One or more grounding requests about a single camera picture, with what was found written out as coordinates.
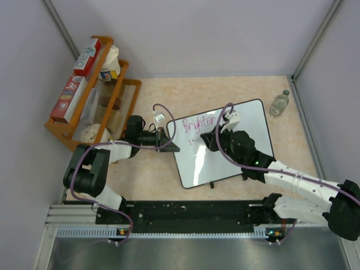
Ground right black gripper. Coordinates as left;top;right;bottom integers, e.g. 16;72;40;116
201;124;244;167

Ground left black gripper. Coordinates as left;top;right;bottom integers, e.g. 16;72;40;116
137;127;179;153

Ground white whiteboard black frame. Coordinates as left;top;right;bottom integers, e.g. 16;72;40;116
166;98;274;188

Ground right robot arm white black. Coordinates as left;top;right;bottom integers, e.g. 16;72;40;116
200;130;359;241

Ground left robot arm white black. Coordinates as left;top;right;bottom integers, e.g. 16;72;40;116
63;115;180;223

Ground orange wooden shelf rack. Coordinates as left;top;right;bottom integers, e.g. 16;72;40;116
44;36;141;151

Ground white crumpled bag lower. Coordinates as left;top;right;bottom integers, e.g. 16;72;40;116
80;124;110;143

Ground clear plastic box on shelf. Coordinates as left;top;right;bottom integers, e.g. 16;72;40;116
80;88;100;124

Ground red 3D toothpaste box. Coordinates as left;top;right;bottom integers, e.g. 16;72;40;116
50;75;87;123

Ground red white toothpaste box upper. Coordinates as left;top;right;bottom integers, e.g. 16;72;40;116
73;38;102;77

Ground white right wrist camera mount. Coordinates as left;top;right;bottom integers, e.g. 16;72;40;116
221;110;241;133

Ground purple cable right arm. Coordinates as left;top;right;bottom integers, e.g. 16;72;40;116
217;102;360;245

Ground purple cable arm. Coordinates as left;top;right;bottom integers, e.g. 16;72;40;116
217;102;360;245
70;102;178;245

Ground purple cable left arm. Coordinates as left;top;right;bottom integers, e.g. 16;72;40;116
70;102;178;245

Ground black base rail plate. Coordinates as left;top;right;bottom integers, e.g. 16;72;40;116
95;199;285;234

